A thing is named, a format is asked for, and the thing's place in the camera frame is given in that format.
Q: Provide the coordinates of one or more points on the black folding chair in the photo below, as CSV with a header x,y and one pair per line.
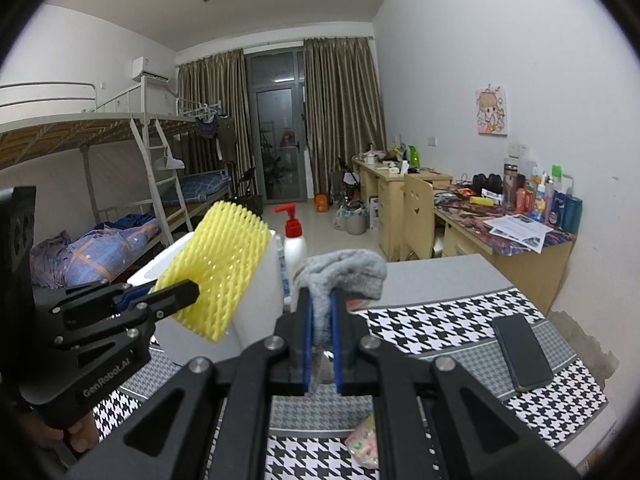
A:
x,y
247,182

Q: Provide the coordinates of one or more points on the red snack packet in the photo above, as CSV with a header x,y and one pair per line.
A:
x,y
356,305

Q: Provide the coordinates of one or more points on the glass balcony door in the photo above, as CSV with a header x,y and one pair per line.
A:
x,y
275,135

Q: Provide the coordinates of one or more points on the brown curtain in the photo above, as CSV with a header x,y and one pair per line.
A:
x,y
345,110
210,90

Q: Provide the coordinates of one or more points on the plain wooden desk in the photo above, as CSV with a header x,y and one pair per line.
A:
x,y
387,210

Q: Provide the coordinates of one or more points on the white bunk bed ladder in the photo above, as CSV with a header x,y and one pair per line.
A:
x,y
151,185

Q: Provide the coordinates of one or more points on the pale green plastic bag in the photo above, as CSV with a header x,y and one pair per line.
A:
x,y
362,442

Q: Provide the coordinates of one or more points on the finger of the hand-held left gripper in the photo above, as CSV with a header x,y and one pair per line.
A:
x,y
127,297
172,297

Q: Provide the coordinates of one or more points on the wooden desk with patterned mat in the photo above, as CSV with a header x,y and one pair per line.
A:
x,y
530,275

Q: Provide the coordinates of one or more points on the person's left hand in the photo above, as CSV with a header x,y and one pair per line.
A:
x,y
82,437

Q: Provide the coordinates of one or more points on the row of toiletry bottles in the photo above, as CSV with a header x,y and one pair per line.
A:
x,y
570,212

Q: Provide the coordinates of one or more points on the white metal bunk bed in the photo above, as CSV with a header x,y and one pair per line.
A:
x,y
75,130

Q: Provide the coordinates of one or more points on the black smartphone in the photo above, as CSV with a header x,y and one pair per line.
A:
x,y
522,352

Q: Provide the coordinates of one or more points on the yellow packet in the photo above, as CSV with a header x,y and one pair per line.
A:
x,y
482,200

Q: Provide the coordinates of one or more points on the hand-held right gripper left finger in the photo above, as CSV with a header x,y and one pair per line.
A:
x,y
306,360

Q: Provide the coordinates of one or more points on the white pump bottle red cap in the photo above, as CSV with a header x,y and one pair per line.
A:
x,y
295,255

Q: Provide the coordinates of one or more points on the white air conditioner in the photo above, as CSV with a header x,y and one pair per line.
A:
x,y
149,67

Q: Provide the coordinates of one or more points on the bunk bed with blue mattress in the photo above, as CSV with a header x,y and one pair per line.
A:
x,y
202,185

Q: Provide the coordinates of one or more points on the printed papers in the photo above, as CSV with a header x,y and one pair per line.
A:
x,y
520,230

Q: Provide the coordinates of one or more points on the white wall socket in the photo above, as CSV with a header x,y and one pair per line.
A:
x,y
518,148

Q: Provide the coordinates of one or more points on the black pouch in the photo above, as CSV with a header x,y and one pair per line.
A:
x,y
487,183

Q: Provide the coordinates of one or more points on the houndstooth tablecloth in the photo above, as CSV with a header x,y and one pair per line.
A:
x,y
450,320

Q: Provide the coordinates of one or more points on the wooden chair with smiley cutout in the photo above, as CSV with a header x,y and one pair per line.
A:
x,y
417,215

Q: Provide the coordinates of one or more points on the grey sock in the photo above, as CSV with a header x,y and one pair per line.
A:
x,y
345,270

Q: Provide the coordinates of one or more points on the blue patterned quilt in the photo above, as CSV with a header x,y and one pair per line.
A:
x,y
100,250

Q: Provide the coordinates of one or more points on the yellow foam net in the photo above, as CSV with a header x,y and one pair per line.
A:
x,y
220,260

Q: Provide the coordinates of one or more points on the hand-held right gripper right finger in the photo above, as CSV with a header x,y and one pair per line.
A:
x,y
337,360

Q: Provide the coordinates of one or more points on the hanging dark clothes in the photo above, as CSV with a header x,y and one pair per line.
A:
x,y
207,127

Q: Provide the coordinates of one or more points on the white carton with blue print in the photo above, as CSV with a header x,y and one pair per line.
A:
x,y
374,215

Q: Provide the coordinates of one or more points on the white plastic bags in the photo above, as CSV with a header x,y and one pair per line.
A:
x,y
352,222

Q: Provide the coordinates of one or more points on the white foam box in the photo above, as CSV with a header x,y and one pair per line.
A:
x,y
260,305

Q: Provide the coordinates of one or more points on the cartoon wall poster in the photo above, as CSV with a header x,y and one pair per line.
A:
x,y
492,110

